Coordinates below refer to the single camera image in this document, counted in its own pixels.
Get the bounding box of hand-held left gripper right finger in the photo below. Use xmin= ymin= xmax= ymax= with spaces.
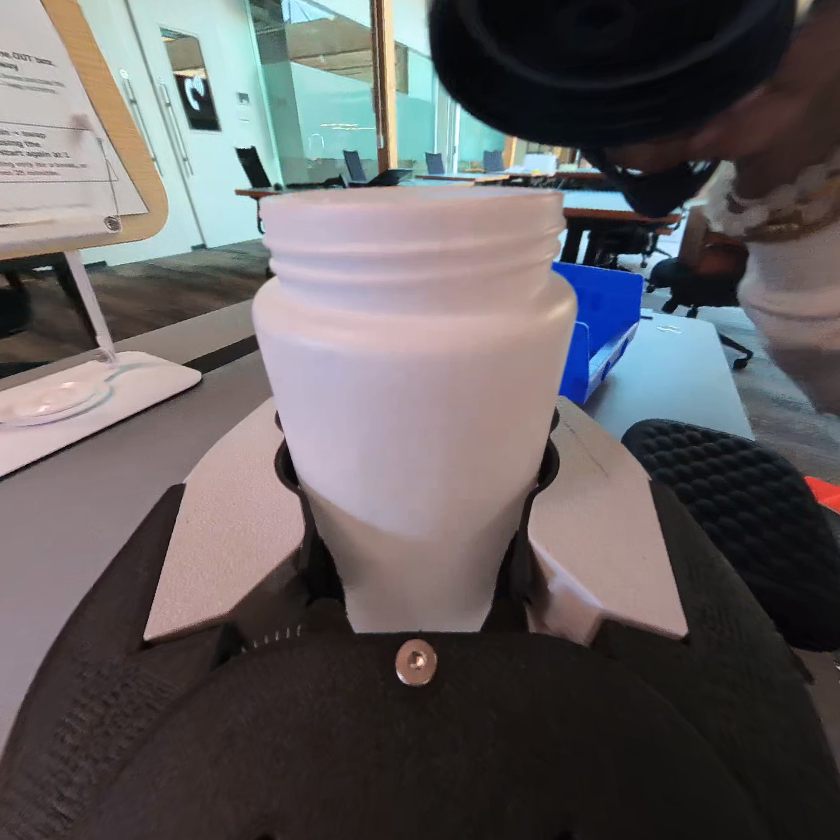
xmin=524 ymin=395 xmax=690 ymax=645

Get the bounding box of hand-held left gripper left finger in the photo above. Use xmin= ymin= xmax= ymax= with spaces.
xmin=143 ymin=397 xmax=316 ymax=651

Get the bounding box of blue plastic bin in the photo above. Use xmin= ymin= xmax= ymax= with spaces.
xmin=550 ymin=261 xmax=645 ymax=404

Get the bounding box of black bottle lid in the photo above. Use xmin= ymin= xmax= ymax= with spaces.
xmin=428 ymin=0 xmax=798 ymax=148

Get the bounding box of white plastic bottle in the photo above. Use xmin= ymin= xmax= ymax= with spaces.
xmin=251 ymin=185 xmax=578 ymax=634

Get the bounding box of person's right forearm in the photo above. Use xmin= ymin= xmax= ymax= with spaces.
xmin=735 ymin=217 xmax=840 ymax=417

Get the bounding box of wooden office desk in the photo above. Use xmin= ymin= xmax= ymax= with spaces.
xmin=234 ymin=185 xmax=349 ymax=277
xmin=563 ymin=189 xmax=685 ymax=265

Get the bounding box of black office chair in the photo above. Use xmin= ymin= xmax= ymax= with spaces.
xmin=234 ymin=146 xmax=275 ymax=191
xmin=646 ymin=256 xmax=756 ymax=370

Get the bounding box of white document stand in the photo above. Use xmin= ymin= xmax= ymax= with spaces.
xmin=0 ymin=249 xmax=203 ymax=479

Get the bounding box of white door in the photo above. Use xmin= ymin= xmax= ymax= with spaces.
xmin=79 ymin=0 xmax=165 ymax=266
xmin=128 ymin=0 xmax=263 ymax=250

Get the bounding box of wooden instruction board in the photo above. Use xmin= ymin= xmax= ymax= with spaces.
xmin=0 ymin=0 xmax=170 ymax=262

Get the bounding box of printed instruction sheet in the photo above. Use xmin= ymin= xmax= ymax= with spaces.
xmin=0 ymin=0 xmax=151 ymax=227

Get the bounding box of white bead bracelet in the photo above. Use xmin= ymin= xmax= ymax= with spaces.
xmin=705 ymin=154 xmax=840 ymax=240

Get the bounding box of gold bracelet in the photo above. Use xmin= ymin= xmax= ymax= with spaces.
xmin=742 ymin=197 xmax=840 ymax=244

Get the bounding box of wooden post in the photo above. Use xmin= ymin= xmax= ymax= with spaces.
xmin=369 ymin=0 xmax=399 ymax=173

